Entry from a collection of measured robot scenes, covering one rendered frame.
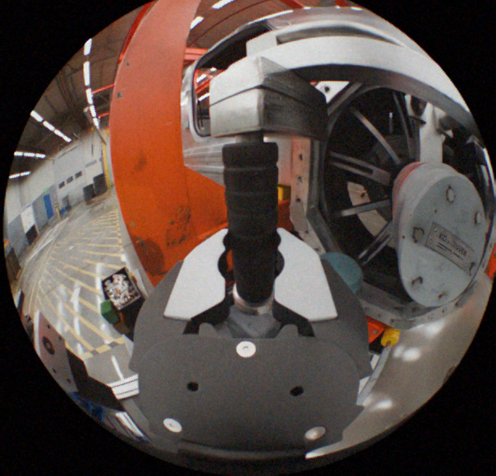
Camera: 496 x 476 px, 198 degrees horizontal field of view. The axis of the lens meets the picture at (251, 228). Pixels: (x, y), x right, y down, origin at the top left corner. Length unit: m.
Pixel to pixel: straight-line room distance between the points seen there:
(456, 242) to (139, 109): 0.47
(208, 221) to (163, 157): 0.21
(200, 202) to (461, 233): 0.47
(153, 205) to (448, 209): 0.43
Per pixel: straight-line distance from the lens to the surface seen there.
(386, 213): 0.62
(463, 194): 0.16
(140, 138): 0.35
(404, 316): 0.43
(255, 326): 0.55
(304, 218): 0.34
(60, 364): 0.38
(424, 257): 0.16
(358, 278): 0.24
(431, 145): 0.30
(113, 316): 0.40
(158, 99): 0.38
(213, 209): 0.45
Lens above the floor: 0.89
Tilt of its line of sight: 29 degrees down
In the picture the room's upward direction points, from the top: 2 degrees counter-clockwise
